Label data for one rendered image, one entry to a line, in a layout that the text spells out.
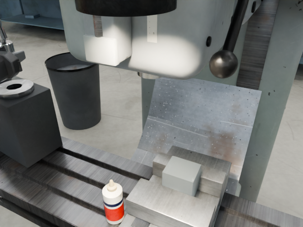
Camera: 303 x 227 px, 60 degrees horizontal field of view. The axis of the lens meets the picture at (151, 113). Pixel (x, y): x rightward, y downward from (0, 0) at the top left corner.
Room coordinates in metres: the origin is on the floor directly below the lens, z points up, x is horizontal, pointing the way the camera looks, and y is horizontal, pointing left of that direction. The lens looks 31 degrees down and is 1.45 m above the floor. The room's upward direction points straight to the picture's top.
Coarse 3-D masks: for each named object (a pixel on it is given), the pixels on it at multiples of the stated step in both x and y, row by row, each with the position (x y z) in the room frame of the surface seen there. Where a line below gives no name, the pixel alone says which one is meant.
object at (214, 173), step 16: (160, 160) 0.42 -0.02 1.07; (192, 160) 0.47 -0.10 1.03; (208, 160) 0.47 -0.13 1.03; (224, 160) 0.47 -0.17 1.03; (160, 176) 0.41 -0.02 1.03; (208, 176) 0.38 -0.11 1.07; (224, 176) 0.38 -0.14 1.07; (208, 192) 0.37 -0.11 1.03; (224, 192) 0.43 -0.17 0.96; (128, 224) 0.30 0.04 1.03; (144, 224) 0.30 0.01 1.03
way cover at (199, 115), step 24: (168, 96) 0.74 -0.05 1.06; (192, 96) 0.71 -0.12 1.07; (216, 96) 0.69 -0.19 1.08; (240, 96) 0.66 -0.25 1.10; (168, 120) 0.70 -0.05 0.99; (192, 120) 0.68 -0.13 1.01; (216, 120) 0.65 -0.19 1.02; (240, 120) 0.63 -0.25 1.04; (144, 144) 0.66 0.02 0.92; (192, 144) 0.63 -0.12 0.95; (216, 144) 0.61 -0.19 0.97; (240, 144) 0.59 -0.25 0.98; (240, 168) 0.54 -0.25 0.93
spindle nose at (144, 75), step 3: (138, 72) 0.38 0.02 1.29; (138, 75) 0.38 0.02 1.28; (141, 75) 0.38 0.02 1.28; (144, 75) 0.37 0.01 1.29; (147, 75) 0.37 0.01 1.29; (150, 75) 0.37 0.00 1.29; (153, 75) 0.37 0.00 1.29; (147, 78) 0.37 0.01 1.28; (150, 78) 0.37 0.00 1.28; (153, 78) 0.37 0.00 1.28; (156, 78) 0.37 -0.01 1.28
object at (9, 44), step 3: (6, 42) 0.60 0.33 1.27; (9, 42) 0.60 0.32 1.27; (12, 42) 0.60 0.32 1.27; (0, 45) 0.58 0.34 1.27; (3, 45) 0.58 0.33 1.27; (6, 45) 0.58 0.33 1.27; (9, 45) 0.59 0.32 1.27; (12, 45) 0.60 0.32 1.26; (0, 48) 0.57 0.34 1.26; (3, 48) 0.58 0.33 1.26; (6, 48) 0.58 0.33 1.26
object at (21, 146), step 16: (16, 80) 0.63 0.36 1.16; (0, 96) 0.56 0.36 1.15; (16, 96) 0.56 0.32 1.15; (32, 96) 0.57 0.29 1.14; (48, 96) 0.60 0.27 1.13; (0, 112) 0.54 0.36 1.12; (16, 112) 0.53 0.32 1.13; (32, 112) 0.56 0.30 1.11; (48, 112) 0.60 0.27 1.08; (0, 128) 0.55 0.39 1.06; (16, 128) 0.52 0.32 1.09; (32, 128) 0.55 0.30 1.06; (48, 128) 0.59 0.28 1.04; (0, 144) 0.57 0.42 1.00; (16, 144) 0.52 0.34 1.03; (32, 144) 0.54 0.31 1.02; (48, 144) 0.58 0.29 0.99; (16, 160) 0.54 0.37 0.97; (32, 160) 0.53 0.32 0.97
